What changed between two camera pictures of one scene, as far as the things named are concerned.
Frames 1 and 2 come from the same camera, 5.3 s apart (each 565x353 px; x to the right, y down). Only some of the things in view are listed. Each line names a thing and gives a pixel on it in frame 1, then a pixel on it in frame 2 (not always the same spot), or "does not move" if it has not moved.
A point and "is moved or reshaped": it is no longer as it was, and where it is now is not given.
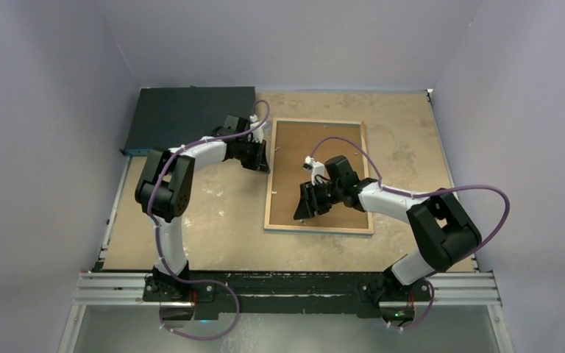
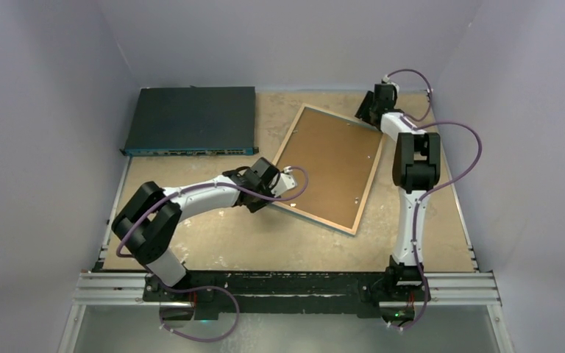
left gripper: x=260 y=162 -> x=254 y=206
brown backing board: x=294 y=141 is moved or reshaped
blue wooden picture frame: x=292 y=140 is moved or reshaped
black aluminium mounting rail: x=290 y=293 does not move
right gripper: x=310 y=204 -> x=361 y=112
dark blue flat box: x=165 y=118 does not move
